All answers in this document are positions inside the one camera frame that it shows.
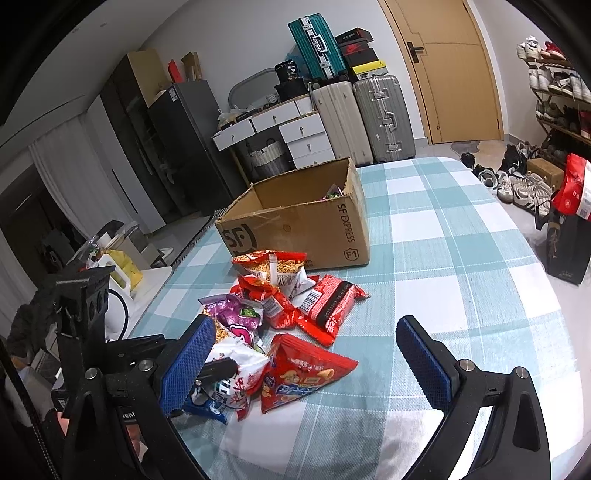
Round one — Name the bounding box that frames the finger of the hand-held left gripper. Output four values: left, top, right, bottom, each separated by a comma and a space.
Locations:
196, 359, 238, 386

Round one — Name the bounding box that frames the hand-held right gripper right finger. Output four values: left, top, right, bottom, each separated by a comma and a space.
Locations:
396, 315, 553, 467

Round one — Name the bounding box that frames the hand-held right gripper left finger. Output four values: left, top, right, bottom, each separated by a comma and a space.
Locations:
60, 315, 218, 480

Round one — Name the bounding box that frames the white and red snack packet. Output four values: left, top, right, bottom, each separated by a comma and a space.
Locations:
203, 340, 271, 422

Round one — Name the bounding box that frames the blue snack packet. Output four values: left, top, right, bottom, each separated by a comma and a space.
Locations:
182, 387, 230, 426

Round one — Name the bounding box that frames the orange noodle snack packet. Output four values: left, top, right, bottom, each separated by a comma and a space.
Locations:
211, 318, 232, 346
232, 250, 308, 296

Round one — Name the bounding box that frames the purple snack packet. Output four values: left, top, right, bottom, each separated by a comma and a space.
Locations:
198, 295, 265, 348

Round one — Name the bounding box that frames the red blue-print snack packet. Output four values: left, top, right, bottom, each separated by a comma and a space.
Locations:
261, 333, 359, 414

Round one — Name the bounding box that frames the small red snack packet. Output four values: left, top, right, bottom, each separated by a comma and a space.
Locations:
230, 276, 303, 330

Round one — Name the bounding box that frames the red barcode snack packet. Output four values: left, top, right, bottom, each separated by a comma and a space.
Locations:
299, 274, 370, 347

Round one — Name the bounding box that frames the brown cardboard box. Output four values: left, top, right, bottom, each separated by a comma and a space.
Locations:
215, 157, 371, 271

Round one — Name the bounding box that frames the yellow oil bottle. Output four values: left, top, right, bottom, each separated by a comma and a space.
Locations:
98, 251, 144, 297

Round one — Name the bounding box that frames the white side counter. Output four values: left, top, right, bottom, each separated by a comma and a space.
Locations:
105, 265, 174, 343

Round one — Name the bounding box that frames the white curtain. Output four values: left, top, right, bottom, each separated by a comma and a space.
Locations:
28, 115, 140, 260

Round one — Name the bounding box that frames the dark tall cabinet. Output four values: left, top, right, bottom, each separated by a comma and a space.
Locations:
99, 55, 168, 232

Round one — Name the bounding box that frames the black paper bag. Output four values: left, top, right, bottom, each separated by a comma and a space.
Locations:
536, 203, 591, 286

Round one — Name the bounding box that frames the black refrigerator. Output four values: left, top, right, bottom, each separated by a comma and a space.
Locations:
148, 80, 234, 216

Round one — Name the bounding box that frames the pile of sneakers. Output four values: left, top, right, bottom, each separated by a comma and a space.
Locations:
461, 143, 553, 218

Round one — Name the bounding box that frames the woven laundry basket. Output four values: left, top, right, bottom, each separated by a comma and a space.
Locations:
242, 138, 290, 179

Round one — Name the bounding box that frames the small cardboard box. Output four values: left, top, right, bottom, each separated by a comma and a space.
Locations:
526, 158, 565, 190

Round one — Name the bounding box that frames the large brown carton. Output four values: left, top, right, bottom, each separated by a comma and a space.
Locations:
127, 48, 172, 108

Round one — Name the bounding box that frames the red shopping bag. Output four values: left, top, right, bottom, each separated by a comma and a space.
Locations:
551, 154, 591, 220

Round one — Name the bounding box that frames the silver suitcase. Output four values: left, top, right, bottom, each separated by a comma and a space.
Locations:
353, 74, 416, 164

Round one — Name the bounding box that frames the white drawer dresser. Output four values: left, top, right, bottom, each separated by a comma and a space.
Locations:
212, 95, 336, 182

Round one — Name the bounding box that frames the small brown carton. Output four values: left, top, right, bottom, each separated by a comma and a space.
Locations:
181, 52, 203, 82

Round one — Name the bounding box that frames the beige suitcase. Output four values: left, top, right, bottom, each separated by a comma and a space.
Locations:
311, 80, 374, 167

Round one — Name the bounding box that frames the oval grey mirror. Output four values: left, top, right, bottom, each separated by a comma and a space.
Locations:
228, 68, 280, 112

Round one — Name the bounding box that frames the wooden door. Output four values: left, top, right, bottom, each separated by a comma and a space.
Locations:
379, 0, 505, 145

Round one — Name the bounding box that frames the wooden shoe rack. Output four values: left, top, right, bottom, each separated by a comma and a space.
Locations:
526, 55, 591, 163

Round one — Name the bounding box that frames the yellow shoe box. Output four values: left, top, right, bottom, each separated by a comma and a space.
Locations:
349, 62, 389, 79

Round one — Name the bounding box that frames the black round container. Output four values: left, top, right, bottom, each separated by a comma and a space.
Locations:
274, 61, 304, 86

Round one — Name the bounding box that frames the large black shoe box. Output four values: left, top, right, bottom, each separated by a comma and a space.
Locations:
344, 50, 387, 69

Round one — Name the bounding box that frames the shoe rack with shoes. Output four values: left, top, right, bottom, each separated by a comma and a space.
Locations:
516, 36, 591, 158

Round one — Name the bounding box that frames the teal suitcase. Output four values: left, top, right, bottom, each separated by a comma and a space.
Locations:
287, 14, 350, 82

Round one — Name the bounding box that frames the black cable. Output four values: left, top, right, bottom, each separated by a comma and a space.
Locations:
107, 290, 131, 343

